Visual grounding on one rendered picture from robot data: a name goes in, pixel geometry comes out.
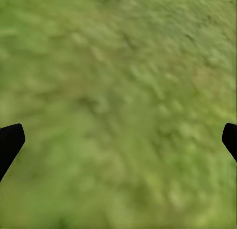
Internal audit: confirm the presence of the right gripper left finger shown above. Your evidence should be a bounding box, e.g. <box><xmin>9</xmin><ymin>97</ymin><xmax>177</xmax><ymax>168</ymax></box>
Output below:
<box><xmin>0</xmin><ymin>123</ymin><xmax>25</xmax><ymax>182</ymax></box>

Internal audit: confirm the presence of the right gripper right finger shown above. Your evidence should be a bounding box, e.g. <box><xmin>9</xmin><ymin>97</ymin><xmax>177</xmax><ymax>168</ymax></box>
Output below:
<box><xmin>222</xmin><ymin>123</ymin><xmax>237</xmax><ymax>162</ymax></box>

